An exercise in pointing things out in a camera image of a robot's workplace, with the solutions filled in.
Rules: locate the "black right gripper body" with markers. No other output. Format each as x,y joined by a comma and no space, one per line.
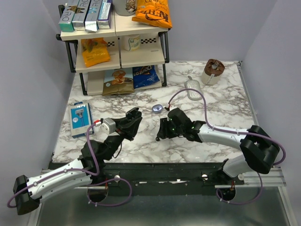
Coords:
170,131

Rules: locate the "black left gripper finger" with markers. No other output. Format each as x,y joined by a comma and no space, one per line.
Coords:
122,123
133,127

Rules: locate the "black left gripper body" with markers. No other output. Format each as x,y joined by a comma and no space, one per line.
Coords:
122,131

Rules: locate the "lavender earbud charging case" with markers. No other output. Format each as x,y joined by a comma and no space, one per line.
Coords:
157,108

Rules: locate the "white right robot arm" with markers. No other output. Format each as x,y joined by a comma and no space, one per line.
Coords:
259,152

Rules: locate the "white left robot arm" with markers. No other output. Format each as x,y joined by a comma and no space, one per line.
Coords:
86,170

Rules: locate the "tan chips bag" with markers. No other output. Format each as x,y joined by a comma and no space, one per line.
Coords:
119,81

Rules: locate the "blue razor package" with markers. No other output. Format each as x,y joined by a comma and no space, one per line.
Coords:
80,119

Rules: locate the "blue doritos bag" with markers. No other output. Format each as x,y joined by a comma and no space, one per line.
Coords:
144,76

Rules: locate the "brown paper cup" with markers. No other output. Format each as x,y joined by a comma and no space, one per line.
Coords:
212,72

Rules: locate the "beige tiered shelf rack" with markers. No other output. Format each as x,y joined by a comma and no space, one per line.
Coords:
154,50

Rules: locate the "orange snack bag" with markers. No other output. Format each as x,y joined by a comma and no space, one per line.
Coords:
94,51

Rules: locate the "white printed mug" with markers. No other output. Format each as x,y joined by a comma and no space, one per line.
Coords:
131,42

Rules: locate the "purple blue toothpaste box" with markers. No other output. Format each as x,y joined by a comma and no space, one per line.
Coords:
104,17

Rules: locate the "silver blue toothpaste box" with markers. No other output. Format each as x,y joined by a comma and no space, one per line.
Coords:
92,16

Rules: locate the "orange kettle chips bag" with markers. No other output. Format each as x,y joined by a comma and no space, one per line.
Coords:
153,12

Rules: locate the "teal toothpaste box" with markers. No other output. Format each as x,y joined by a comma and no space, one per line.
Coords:
67,16

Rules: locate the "grey cartoon mug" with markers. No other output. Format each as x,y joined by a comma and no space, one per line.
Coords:
125,7

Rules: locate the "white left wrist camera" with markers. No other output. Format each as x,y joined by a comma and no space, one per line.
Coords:
108,126

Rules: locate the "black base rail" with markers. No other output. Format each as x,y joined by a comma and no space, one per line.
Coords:
157,179

